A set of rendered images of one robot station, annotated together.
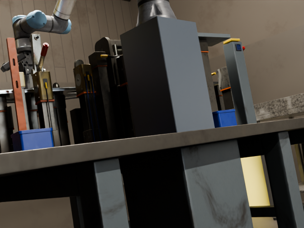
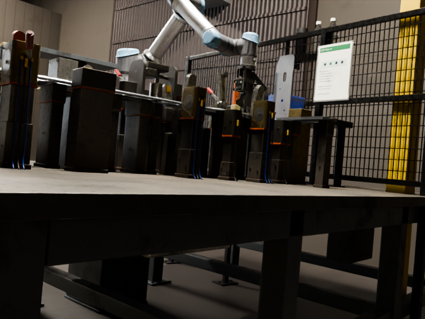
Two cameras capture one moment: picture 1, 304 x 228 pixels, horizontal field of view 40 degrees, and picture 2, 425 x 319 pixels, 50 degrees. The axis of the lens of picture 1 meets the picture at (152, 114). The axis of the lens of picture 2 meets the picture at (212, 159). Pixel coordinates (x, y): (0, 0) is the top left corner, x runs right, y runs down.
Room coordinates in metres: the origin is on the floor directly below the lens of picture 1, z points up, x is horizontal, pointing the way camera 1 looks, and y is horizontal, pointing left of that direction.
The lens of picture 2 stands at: (3.93, 0.24, 0.76)
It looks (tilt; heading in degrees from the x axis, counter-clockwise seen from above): 1 degrees up; 176
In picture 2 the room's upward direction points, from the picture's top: 5 degrees clockwise
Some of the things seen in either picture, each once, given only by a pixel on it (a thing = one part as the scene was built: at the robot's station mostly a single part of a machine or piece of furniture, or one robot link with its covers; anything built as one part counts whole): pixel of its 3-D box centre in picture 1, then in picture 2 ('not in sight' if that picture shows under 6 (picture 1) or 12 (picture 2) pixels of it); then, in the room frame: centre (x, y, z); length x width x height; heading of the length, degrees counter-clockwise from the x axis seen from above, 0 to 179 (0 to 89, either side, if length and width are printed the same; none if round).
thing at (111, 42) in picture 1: (126, 92); (149, 118); (1.82, 0.10, 0.94); 0.18 x 0.13 x 0.49; 125
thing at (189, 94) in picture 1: (166, 82); not in sight; (1.46, -0.07, 0.90); 0.20 x 0.20 x 0.40; 44
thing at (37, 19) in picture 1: (36, 22); (229, 47); (1.78, 0.44, 1.32); 0.11 x 0.11 x 0.08; 47
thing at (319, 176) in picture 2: not in sight; (324, 154); (2.00, 0.86, 0.84); 0.05 x 0.05 x 0.29; 35
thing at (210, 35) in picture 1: (192, 39); (72, 59); (1.91, -0.25, 1.16); 0.37 x 0.14 x 0.02; 125
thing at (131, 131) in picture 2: not in sight; (135, 136); (2.09, 0.07, 0.84); 0.12 x 0.05 x 0.29; 35
